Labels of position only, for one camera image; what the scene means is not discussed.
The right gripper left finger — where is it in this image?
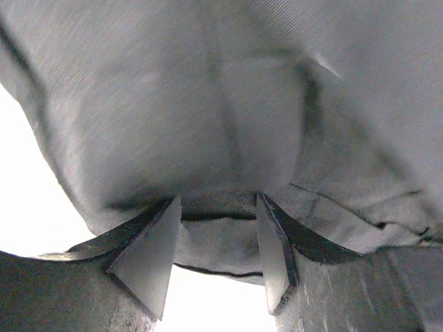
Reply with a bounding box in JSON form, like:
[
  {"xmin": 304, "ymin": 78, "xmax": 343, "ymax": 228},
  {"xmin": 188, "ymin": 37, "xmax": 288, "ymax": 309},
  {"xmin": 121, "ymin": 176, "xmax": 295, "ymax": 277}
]
[{"xmin": 1, "ymin": 197, "xmax": 181, "ymax": 331}]

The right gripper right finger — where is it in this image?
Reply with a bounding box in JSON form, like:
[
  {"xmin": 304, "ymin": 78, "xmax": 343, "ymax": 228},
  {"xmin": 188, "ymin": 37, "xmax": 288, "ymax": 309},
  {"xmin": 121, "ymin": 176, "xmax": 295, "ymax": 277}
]
[{"xmin": 256, "ymin": 193, "xmax": 442, "ymax": 331}]

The black long sleeve shirt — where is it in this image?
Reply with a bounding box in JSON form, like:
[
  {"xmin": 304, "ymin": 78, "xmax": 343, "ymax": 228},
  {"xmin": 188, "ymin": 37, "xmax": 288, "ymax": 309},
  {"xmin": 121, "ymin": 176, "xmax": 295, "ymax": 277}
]
[{"xmin": 1, "ymin": 1, "xmax": 442, "ymax": 283}]

